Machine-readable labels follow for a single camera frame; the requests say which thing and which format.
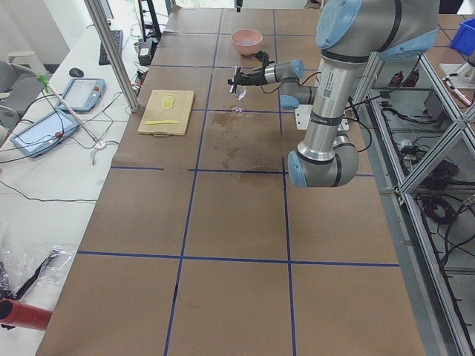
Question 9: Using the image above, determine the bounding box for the aluminium frame post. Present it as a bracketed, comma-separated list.
[84, 0, 139, 113]

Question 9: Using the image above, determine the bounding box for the crumpled clear plastic bag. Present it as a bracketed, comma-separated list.
[1, 243, 76, 300]

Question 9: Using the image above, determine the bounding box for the yellow plastic knife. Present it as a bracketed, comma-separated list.
[145, 119, 180, 125]

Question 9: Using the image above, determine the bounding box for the red thermos bottle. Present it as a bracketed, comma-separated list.
[1, 299, 53, 331]

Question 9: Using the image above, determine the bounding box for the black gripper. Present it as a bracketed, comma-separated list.
[237, 72, 264, 85]

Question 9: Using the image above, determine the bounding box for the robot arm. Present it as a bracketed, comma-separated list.
[228, 0, 439, 187]

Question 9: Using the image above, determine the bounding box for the steel cone jigger cup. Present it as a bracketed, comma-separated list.
[228, 66, 241, 94]

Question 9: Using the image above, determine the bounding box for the clear wine glass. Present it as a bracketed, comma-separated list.
[232, 88, 247, 116]

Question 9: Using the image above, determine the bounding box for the blue teach pendant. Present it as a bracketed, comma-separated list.
[10, 111, 79, 158]
[61, 78, 105, 113]

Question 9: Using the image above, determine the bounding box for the black keyboard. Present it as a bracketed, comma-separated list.
[98, 29, 124, 66]

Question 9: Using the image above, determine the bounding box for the pink bowl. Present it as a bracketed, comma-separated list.
[231, 29, 263, 56]

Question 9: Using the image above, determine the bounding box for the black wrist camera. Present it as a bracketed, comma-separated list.
[254, 50, 275, 68]

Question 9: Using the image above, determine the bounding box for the wooden cutting board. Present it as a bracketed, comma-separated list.
[137, 90, 194, 136]

